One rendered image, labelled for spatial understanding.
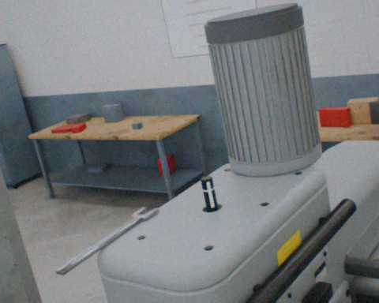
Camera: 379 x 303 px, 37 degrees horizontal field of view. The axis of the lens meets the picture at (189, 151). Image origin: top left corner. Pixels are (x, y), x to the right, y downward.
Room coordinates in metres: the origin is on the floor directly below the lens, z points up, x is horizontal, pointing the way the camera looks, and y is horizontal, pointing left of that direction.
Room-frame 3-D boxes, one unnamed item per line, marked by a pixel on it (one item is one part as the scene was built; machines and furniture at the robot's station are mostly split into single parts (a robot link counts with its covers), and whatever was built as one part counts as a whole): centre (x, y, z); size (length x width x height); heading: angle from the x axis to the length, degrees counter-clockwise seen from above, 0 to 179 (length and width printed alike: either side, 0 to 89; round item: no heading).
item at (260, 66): (1.16, -0.18, 2.05); 0.20 x 0.20 x 0.32
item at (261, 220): (0.98, -0.03, 1.81); 0.47 x 0.26 x 0.16; 140
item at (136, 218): (0.92, 0.17, 1.89); 0.24 x 0.04 x 0.01; 142
